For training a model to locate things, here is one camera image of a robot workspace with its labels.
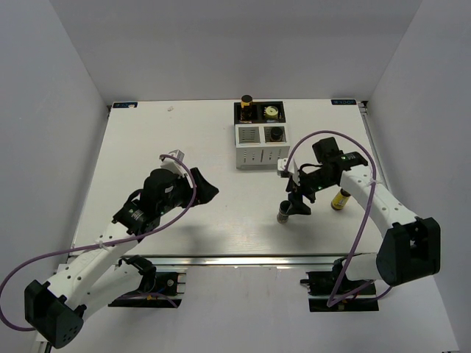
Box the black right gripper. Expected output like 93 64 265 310
286 168 336 215

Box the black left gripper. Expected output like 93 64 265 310
157 167 219 215

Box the black lid spice jar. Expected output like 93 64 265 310
277 200 291 224

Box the yellow label dark cap bottle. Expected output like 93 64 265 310
330 188 351 211

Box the small brown spice bottle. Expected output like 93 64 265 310
269 126 284 142

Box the white lidded cream jar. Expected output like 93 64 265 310
264 106 279 120

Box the tall yellow label bottle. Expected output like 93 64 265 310
240 94 252 121

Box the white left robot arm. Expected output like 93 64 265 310
24 168 219 349

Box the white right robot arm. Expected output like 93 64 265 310
277 138 441 293

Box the white slotted organizer rack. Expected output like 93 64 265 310
235 123 291 169

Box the black organizer rack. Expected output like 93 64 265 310
233 101 286 125

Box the blue right corner label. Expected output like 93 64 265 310
330 99 357 106

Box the blue corner label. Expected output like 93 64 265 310
112 101 138 109
330 99 357 106

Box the blue left corner label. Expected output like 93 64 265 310
112 101 138 109

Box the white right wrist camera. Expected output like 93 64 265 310
277 158 300 185

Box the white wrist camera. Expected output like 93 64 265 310
159 149 191 182
277 158 300 185

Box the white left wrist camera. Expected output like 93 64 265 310
159 149 191 182

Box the aluminium front table rail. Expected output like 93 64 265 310
68 252 387 268

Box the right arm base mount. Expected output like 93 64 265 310
300 257 380 313

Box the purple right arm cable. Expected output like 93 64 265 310
285 129 394 308

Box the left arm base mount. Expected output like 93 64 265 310
108 255 185 309

